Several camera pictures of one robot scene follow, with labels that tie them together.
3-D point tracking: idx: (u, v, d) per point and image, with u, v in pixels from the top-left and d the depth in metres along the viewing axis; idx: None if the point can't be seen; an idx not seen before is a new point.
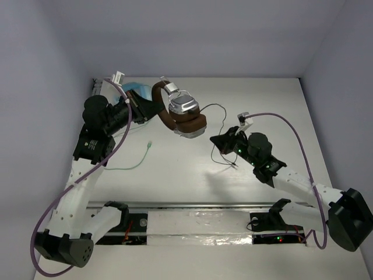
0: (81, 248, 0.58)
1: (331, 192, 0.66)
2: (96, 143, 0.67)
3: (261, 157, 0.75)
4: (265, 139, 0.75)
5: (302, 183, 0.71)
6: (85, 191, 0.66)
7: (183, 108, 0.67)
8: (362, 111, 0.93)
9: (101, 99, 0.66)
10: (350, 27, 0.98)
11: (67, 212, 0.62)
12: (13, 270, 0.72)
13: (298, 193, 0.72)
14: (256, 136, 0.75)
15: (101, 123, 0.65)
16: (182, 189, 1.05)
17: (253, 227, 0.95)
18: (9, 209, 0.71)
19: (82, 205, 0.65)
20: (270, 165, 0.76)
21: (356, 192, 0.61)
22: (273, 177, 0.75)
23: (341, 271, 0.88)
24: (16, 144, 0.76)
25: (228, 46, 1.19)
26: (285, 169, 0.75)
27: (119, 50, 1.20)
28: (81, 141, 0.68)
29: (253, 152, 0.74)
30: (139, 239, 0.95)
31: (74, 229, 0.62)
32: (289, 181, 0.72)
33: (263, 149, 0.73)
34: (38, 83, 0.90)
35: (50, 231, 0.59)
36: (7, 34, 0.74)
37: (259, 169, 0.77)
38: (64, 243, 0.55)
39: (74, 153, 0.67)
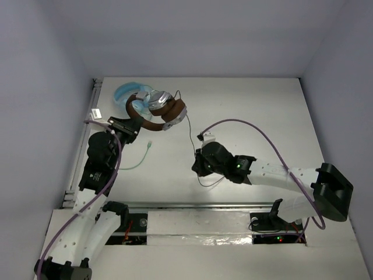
0: (78, 276, 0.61)
1: (308, 172, 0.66)
2: (100, 175, 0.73)
3: (221, 160, 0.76)
4: (215, 144, 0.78)
5: (276, 173, 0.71)
6: (89, 219, 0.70)
7: (161, 102, 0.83)
8: (362, 111, 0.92)
9: (104, 137, 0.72)
10: (351, 24, 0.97)
11: (70, 240, 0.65)
12: (14, 269, 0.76)
13: (277, 184, 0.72)
14: (207, 145, 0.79)
15: (106, 158, 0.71)
16: (183, 189, 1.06)
17: (253, 227, 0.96)
18: (11, 210, 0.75)
19: (84, 232, 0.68)
20: (240, 164, 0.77)
21: (330, 164, 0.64)
22: (248, 176, 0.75)
23: (342, 272, 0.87)
24: (18, 147, 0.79)
25: (227, 44, 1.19)
26: (257, 163, 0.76)
27: (121, 50, 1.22)
28: (84, 173, 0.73)
29: (212, 161, 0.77)
30: (139, 239, 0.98)
31: (76, 256, 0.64)
32: (265, 174, 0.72)
33: (217, 153, 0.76)
34: (43, 84, 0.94)
35: (52, 259, 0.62)
36: (12, 38, 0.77)
37: (228, 173, 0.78)
38: (65, 272, 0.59)
39: (79, 184, 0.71)
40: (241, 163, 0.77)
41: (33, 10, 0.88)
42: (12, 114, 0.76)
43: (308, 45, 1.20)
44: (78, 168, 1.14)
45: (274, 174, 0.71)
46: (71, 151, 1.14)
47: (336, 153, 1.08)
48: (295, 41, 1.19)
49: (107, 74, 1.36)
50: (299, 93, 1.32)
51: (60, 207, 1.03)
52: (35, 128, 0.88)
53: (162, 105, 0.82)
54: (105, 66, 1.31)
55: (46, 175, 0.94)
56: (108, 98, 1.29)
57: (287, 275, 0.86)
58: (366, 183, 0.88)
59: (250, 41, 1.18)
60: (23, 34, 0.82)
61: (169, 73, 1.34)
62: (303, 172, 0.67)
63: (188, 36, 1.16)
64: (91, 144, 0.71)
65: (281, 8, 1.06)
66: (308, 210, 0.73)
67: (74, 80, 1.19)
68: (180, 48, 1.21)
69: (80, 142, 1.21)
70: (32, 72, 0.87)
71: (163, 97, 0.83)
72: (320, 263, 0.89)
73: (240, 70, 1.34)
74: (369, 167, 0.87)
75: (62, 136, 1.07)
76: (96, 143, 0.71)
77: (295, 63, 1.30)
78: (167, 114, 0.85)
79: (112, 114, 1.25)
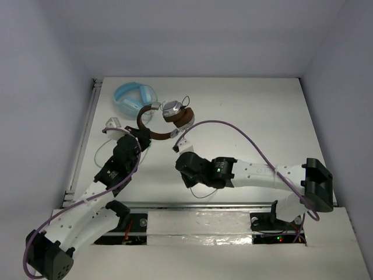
0: (62, 262, 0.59)
1: (295, 170, 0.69)
2: (116, 175, 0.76)
3: (196, 170, 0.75)
4: (187, 155, 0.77)
5: (263, 174, 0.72)
6: (91, 210, 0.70)
7: (174, 110, 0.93)
8: (362, 111, 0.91)
9: (132, 140, 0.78)
10: (351, 23, 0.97)
11: (69, 221, 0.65)
12: (14, 269, 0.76)
13: (263, 184, 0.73)
14: (179, 157, 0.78)
15: (127, 161, 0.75)
16: (182, 189, 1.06)
17: (253, 227, 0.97)
18: (11, 210, 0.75)
19: (83, 220, 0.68)
20: (220, 167, 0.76)
21: (314, 160, 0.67)
22: (232, 180, 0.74)
23: (341, 272, 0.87)
24: (18, 149, 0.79)
25: (227, 44, 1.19)
26: (239, 164, 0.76)
27: (121, 50, 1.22)
28: (104, 168, 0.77)
29: (187, 172, 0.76)
30: (139, 239, 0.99)
31: (67, 240, 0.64)
32: (250, 176, 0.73)
33: (190, 164, 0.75)
34: (42, 85, 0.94)
35: (45, 234, 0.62)
36: (13, 39, 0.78)
37: (208, 179, 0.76)
38: (52, 251, 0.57)
39: (95, 176, 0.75)
40: (220, 166, 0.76)
41: (32, 10, 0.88)
42: (12, 114, 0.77)
43: (308, 44, 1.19)
44: (78, 168, 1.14)
45: (261, 175, 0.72)
46: (71, 151, 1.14)
47: (337, 153, 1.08)
48: (296, 41, 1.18)
49: (107, 74, 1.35)
50: (299, 93, 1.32)
51: (60, 208, 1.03)
52: (35, 128, 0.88)
53: (177, 112, 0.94)
54: (105, 66, 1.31)
55: (46, 175, 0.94)
56: (108, 99, 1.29)
57: (287, 275, 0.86)
58: (367, 183, 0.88)
59: (251, 40, 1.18)
60: (23, 35, 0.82)
61: (170, 73, 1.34)
62: (291, 170, 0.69)
63: (188, 36, 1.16)
64: (120, 144, 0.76)
65: (281, 7, 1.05)
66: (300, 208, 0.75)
67: (74, 80, 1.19)
68: (180, 48, 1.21)
69: (80, 142, 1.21)
70: (31, 72, 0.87)
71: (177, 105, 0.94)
72: (320, 263, 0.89)
73: (240, 70, 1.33)
74: (369, 167, 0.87)
75: (62, 136, 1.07)
76: (123, 143, 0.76)
77: (296, 63, 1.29)
78: (180, 120, 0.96)
79: (112, 114, 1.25)
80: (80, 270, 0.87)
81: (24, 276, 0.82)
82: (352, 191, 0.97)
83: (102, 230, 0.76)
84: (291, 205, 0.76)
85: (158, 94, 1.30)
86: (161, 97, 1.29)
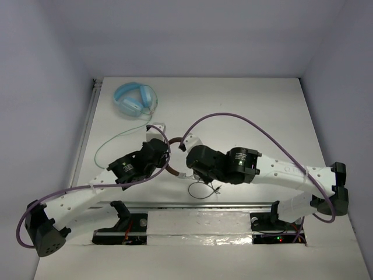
0: (52, 240, 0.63)
1: (324, 173, 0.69)
2: (130, 169, 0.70)
3: (210, 165, 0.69)
4: (198, 149, 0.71)
5: (293, 174, 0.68)
6: (95, 199, 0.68)
7: None
8: (362, 111, 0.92)
9: (162, 144, 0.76)
10: (351, 24, 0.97)
11: (70, 203, 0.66)
12: (13, 269, 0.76)
13: (287, 184, 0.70)
14: (190, 152, 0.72)
15: (150, 161, 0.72)
16: (182, 189, 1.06)
17: (253, 227, 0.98)
18: (11, 209, 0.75)
19: (84, 206, 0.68)
20: (240, 158, 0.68)
21: (340, 164, 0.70)
22: (256, 176, 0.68)
23: (341, 272, 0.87)
24: (19, 148, 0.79)
25: (227, 44, 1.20)
26: (263, 160, 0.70)
27: (122, 51, 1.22)
28: (121, 158, 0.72)
29: (200, 168, 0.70)
30: (139, 239, 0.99)
31: (63, 220, 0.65)
32: (277, 174, 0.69)
33: (202, 158, 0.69)
34: (42, 85, 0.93)
35: (45, 209, 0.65)
36: (13, 39, 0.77)
37: (224, 175, 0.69)
38: (45, 227, 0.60)
39: (109, 164, 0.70)
40: (240, 158, 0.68)
41: (32, 10, 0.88)
42: (13, 114, 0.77)
43: (308, 44, 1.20)
44: (78, 168, 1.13)
45: (288, 175, 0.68)
46: (70, 151, 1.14)
47: (337, 153, 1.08)
48: (296, 41, 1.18)
49: (107, 74, 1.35)
50: (299, 93, 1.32)
51: None
52: (35, 128, 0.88)
53: None
54: (105, 66, 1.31)
55: (46, 175, 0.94)
56: (108, 99, 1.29)
57: (287, 275, 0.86)
58: (367, 184, 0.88)
59: (251, 41, 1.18)
60: (23, 35, 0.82)
61: (170, 73, 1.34)
62: (320, 174, 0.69)
63: (188, 36, 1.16)
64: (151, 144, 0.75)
65: (281, 7, 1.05)
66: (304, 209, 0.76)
67: (74, 80, 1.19)
68: (181, 48, 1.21)
69: (80, 141, 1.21)
70: (31, 72, 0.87)
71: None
72: (320, 263, 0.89)
73: (240, 70, 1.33)
74: (369, 167, 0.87)
75: (62, 136, 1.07)
76: (156, 143, 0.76)
77: (296, 63, 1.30)
78: None
79: (112, 114, 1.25)
80: (80, 269, 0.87)
81: (24, 275, 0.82)
82: (351, 191, 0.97)
83: (98, 224, 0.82)
84: (298, 209, 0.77)
85: (158, 94, 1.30)
86: (161, 97, 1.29)
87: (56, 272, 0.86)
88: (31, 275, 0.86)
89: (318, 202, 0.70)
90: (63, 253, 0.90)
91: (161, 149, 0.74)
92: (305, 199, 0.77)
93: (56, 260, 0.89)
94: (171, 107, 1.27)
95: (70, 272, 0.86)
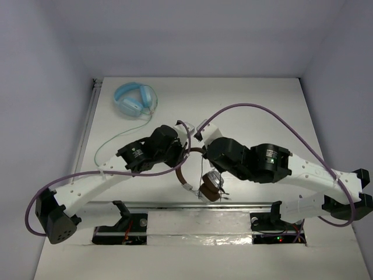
0: (64, 227, 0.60)
1: (351, 179, 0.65)
2: (140, 154, 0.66)
3: (237, 160, 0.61)
4: (224, 141, 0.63)
5: (323, 178, 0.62)
6: (105, 184, 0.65)
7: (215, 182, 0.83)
8: (362, 111, 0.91)
9: (174, 130, 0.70)
10: (351, 24, 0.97)
11: (80, 189, 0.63)
12: (13, 269, 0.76)
13: (315, 187, 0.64)
14: (214, 145, 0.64)
15: (159, 147, 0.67)
16: (183, 189, 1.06)
17: (253, 227, 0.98)
18: (11, 209, 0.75)
19: (95, 192, 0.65)
20: (271, 157, 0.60)
21: (365, 171, 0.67)
22: (287, 177, 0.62)
23: (342, 272, 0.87)
24: (19, 148, 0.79)
25: (227, 44, 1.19)
26: (294, 160, 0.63)
27: (122, 51, 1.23)
28: (132, 143, 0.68)
29: (224, 163, 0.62)
30: (139, 239, 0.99)
31: (73, 207, 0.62)
32: (309, 176, 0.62)
33: (229, 153, 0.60)
34: (42, 85, 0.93)
35: (55, 195, 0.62)
36: (13, 39, 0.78)
37: (252, 172, 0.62)
38: (55, 213, 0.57)
39: (119, 149, 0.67)
40: (271, 157, 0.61)
41: (32, 9, 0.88)
42: (13, 114, 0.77)
43: (308, 44, 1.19)
44: (78, 168, 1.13)
45: (319, 179, 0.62)
46: (71, 150, 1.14)
47: (337, 153, 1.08)
48: (296, 41, 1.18)
49: (108, 74, 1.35)
50: (299, 93, 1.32)
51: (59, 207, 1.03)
52: (35, 128, 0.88)
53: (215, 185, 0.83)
54: (105, 66, 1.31)
55: (46, 175, 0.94)
56: (108, 99, 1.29)
57: (286, 275, 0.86)
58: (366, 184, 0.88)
59: (250, 41, 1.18)
60: (23, 35, 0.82)
61: (170, 73, 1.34)
62: (348, 179, 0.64)
63: (188, 36, 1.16)
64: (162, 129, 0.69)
65: (281, 7, 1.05)
66: (312, 210, 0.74)
67: (74, 80, 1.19)
68: (180, 48, 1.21)
69: (80, 142, 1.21)
70: (31, 72, 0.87)
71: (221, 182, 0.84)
72: (320, 263, 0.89)
73: (240, 70, 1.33)
74: (369, 167, 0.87)
75: (62, 136, 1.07)
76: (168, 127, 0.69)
77: (296, 63, 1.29)
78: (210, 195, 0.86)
79: (112, 114, 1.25)
80: (80, 269, 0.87)
81: (23, 275, 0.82)
82: None
83: (100, 221, 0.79)
84: (305, 210, 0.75)
85: (158, 94, 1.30)
86: (161, 97, 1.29)
87: (56, 272, 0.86)
88: (31, 275, 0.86)
89: (334, 206, 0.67)
90: (63, 253, 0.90)
91: (172, 135, 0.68)
92: (315, 202, 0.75)
93: (56, 260, 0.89)
94: (171, 107, 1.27)
95: (70, 272, 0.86)
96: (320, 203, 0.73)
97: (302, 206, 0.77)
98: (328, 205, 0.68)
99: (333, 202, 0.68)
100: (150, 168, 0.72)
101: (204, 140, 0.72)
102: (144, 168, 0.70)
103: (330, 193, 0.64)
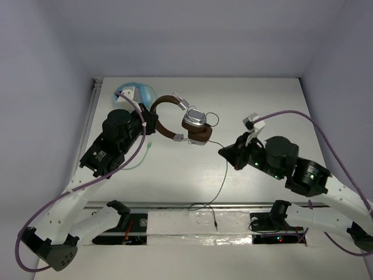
0: (62, 254, 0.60)
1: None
2: (105, 156, 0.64)
3: (291, 166, 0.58)
4: (287, 142, 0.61)
5: (357, 206, 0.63)
6: (81, 200, 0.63)
7: (197, 123, 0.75)
8: (362, 111, 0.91)
9: (123, 114, 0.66)
10: (351, 24, 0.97)
11: (58, 216, 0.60)
12: (13, 269, 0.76)
13: (345, 211, 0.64)
14: (275, 142, 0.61)
15: (119, 137, 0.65)
16: (183, 190, 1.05)
17: (253, 227, 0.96)
18: (11, 210, 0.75)
19: (75, 213, 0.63)
20: (312, 173, 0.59)
21: None
22: (323, 195, 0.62)
23: (342, 273, 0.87)
24: (19, 148, 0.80)
25: (227, 45, 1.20)
26: (333, 181, 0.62)
27: (121, 51, 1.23)
28: (91, 148, 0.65)
29: (277, 162, 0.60)
30: (139, 239, 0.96)
31: (59, 234, 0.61)
32: (342, 200, 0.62)
33: (291, 155, 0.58)
34: (41, 85, 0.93)
35: (36, 231, 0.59)
36: (12, 39, 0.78)
37: (293, 180, 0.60)
38: (44, 248, 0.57)
39: (81, 160, 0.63)
40: (312, 172, 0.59)
41: (33, 10, 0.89)
42: (13, 115, 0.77)
43: (308, 45, 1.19)
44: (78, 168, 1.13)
45: (354, 206, 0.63)
46: (71, 151, 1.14)
47: (337, 153, 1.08)
48: (296, 41, 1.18)
49: (107, 74, 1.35)
50: (299, 93, 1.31)
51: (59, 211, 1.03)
52: (35, 128, 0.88)
53: (199, 127, 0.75)
54: (105, 66, 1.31)
55: (45, 175, 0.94)
56: (108, 100, 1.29)
57: (286, 276, 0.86)
58: (366, 184, 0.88)
59: (250, 40, 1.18)
60: (23, 35, 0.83)
61: (169, 73, 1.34)
62: None
63: (187, 37, 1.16)
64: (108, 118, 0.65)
65: (281, 8, 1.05)
66: (325, 224, 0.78)
67: (74, 80, 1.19)
68: (180, 48, 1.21)
69: (80, 142, 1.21)
70: (31, 73, 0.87)
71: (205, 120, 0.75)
72: (320, 263, 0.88)
73: (240, 70, 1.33)
74: (370, 168, 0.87)
75: (61, 136, 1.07)
76: (113, 116, 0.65)
77: (296, 63, 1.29)
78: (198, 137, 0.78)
79: None
80: (79, 270, 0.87)
81: (23, 275, 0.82)
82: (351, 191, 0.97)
83: (102, 224, 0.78)
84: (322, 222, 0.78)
85: (158, 94, 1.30)
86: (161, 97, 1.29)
87: (56, 272, 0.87)
88: (31, 276, 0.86)
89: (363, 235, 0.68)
90: None
91: (123, 121, 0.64)
92: (338, 221, 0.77)
93: None
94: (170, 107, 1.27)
95: (70, 272, 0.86)
96: (343, 227, 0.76)
97: (317, 220, 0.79)
98: (355, 231, 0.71)
99: (362, 232, 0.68)
100: (123, 161, 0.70)
101: (251, 132, 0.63)
102: (116, 165, 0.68)
103: (359, 221, 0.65)
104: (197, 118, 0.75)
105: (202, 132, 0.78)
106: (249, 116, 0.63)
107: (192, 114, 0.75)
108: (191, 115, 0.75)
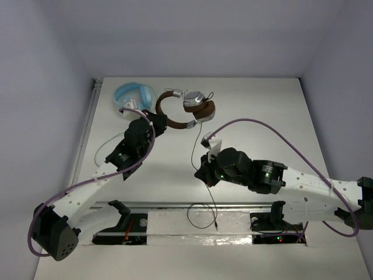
0: (67, 240, 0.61)
1: (350, 188, 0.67)
2: (127, 158, 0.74)
3: (243, 170, 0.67)
4: (234, 151, 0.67)
5: (319, 188, 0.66)
6: (101, 189, 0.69)
7: (196, 101, 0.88)
8: (362, 111, 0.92)
9: (143, 124, 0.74)
10: (350, 24, 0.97)
11: (78, 199, 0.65)
12: (12, 269, 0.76)
13: (313, 196, 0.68)
14: (225, 153, 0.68)
15: (139, 144, 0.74)
16: (183, 189, 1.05)
17: (253, 227, 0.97)
18: (11, 210, 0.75)
19: (91, 200, 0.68)
20: (267, 171, 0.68)
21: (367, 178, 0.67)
22: (282, 188, 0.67)
23: (341, 272, 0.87)
24: (19, 148, 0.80)
25: (227, 45, 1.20)
26: (289, 172, 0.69)
27: (122, 51, 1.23)
28: (115, 150, 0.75)
29: (232, 171, 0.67)
30: (139, 239, 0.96)
31: (74, 216, 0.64)
32: (303, 187, 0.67)
33: (239, 164, 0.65)
34: (42, 85, 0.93)
35: (55, 209, 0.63)
36: (13, 39, 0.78)
37: (253, 183, 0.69)
38: (60, 224, 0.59)
39: (106, 157, 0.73)
40: (267, 170, 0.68)
41: (33, 10, 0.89)
42: (13, 115, 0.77)
43: (308, 45, 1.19)
44: (78, 168, 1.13)
45: (316, 189, 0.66)
46: (71, 150, 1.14)
47: (336, 153, 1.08)
48: (296, 41, 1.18)
49: (107, 74, 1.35)
50: (299, 93, 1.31)
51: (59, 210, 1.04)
52: (35, 128, 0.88)
53: (199, 104, 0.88)
54: (105, 66, 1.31)
55: (45, 174, 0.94)
56: (108, 100, 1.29)
57: (285, 275, 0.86)
58: None
59: (250, 40, 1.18)
60: (23, 35, 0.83)
61: (169, 73, 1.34)
62: (346, 188, 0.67)
63: (187, 37, 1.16)
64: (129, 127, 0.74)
65: (280, 8, 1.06)
66: (322, 212, 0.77)
67: (74, 80, 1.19)
68: (180, 48, 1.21)
69: (80, 142, 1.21)
70: (31, 73, 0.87)
71: (200, 97, 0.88)
72: (320, 263, 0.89)
73: (240, 70, 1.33)
74: (369, 167, 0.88)
75: (62, 136, 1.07)
76: (136, 126, 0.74)
77: (296, 63, 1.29)
78: (201, 114, 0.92)
79: (112, 114, 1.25)
80: (79, 270, 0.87)
81: (23, 275, 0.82)
82: None
83: (102, 223, 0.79)
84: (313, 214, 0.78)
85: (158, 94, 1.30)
86: None
87: (56, 272, 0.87)
88: (31, 275, 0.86)
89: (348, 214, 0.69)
90: None
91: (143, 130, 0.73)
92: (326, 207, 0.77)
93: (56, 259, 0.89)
94: (171, 107, 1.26)
95: (70, 272, 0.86)
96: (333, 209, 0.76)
97: (309, 210, 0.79)
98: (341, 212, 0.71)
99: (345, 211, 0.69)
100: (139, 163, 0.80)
101: (209, 149, 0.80)
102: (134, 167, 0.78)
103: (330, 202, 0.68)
104: (193, 98, 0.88)
105: (202, 108, 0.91)
106: (204, 136, 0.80)
107: (189, 97, 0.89)
108: (187, 98, 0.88)
